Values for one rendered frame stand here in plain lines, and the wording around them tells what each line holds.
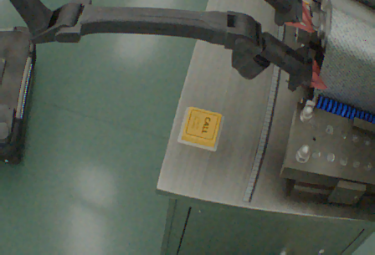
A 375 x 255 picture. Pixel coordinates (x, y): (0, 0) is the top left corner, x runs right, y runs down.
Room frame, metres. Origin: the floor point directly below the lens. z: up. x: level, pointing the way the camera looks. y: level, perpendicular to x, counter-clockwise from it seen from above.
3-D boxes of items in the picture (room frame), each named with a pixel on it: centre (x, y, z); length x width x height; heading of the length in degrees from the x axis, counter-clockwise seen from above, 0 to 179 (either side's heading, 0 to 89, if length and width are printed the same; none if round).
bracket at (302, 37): (1.02, -0.24, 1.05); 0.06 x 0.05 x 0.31; 85
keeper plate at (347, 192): (0.70, -0.43, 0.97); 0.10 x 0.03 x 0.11; 85
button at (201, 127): (0.84, -0.03, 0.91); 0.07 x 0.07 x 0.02; 85
